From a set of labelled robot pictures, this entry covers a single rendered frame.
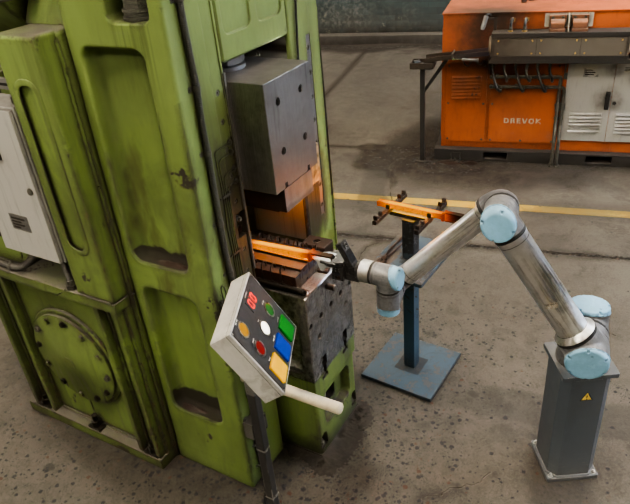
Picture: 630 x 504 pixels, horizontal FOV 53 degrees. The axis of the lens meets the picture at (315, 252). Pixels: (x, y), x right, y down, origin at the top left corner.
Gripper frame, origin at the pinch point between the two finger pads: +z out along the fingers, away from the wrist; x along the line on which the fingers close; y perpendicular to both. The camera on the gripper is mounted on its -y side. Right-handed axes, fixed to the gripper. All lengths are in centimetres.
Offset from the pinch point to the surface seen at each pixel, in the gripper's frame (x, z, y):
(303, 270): -6.1, 2.9, 4.6
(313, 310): -11.1, -3.3, 19.4
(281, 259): -4.3, 14.3, 3.3
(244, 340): -69, -15, -13
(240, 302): -58, -7, -18
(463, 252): 181, -5, 103
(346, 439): -2, -8, 102
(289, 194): -9.5, 3.2, -31.1
